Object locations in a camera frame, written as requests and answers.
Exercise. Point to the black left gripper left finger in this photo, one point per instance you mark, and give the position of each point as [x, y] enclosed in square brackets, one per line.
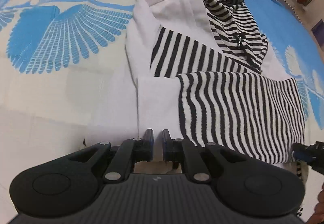
[129, 153]

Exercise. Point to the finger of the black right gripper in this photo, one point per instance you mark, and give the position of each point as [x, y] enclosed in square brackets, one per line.
[312, 155]

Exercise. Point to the black white striped hooded garment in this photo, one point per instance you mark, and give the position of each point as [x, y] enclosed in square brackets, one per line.
[197, 68]

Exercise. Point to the purple box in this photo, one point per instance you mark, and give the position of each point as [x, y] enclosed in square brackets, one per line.
[318, 32]

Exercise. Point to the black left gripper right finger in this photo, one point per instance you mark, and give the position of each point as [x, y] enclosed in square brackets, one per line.
[184, 152]

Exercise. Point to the person's right hand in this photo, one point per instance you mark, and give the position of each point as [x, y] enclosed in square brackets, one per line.
[318, 215]

